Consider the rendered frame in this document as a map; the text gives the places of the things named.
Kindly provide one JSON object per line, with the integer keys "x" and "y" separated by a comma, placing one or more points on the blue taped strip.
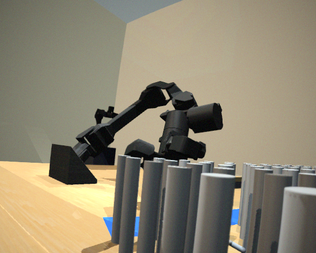
{"x": 108, "y": 221}

